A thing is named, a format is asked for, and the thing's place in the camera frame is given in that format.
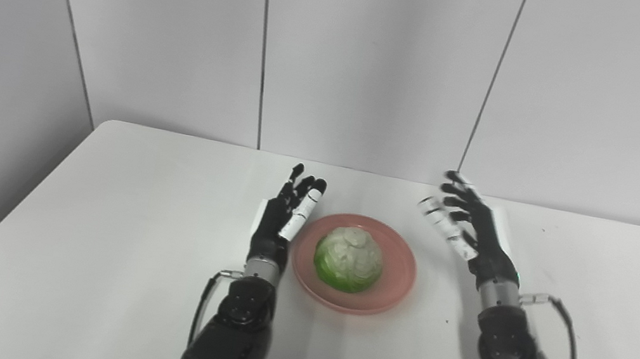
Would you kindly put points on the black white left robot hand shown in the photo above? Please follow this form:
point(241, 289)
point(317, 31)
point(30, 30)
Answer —
point(270, 229)

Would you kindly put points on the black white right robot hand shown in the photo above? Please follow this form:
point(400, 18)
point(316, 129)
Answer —
point(487, 238)

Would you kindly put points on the green white toy cabbage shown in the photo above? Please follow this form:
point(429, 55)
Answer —
point(349, 260)

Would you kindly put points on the pink plastic plate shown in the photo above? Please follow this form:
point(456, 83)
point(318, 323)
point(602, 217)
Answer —
point(395, 275)

